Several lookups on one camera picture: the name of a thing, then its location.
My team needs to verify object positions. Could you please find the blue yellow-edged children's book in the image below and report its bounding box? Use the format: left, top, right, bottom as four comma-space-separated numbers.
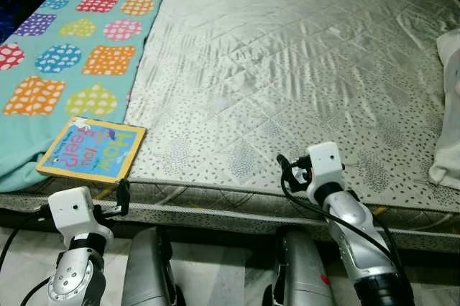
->
35, 115, 147, 184

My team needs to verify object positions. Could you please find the teal heart-print blanket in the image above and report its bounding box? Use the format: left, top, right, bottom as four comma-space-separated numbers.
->
0, 0, 181, 194

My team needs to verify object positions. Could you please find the white pillow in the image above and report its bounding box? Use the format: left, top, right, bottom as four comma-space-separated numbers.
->
428, 29, 460, 189

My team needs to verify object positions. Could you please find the silver left robot leg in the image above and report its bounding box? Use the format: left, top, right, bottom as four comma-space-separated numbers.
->
122, 226, 181, 306

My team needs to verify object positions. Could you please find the silver robot leg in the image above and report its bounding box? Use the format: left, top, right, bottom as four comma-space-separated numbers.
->
122, 226, 181, 306
262, 226, 336, 306

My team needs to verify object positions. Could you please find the grey patterned mattress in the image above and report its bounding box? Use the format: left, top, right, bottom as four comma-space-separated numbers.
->
0, 0, 460, 233

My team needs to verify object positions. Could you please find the silver right robot leg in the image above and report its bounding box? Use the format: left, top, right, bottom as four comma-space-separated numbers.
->
262, 226, 336, 306

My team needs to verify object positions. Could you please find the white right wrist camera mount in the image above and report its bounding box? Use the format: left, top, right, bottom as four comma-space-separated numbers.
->
305, 142, 345, 190

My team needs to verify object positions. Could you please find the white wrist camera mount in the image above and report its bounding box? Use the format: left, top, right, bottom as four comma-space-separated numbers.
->
47, 186, 114, 248
305, 142, 345, 190

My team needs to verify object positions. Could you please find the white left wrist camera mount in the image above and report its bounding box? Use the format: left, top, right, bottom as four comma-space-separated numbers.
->
47, 186, 114, 248

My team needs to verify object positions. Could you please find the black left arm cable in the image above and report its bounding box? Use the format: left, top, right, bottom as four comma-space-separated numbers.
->
0, 204, 58, 306

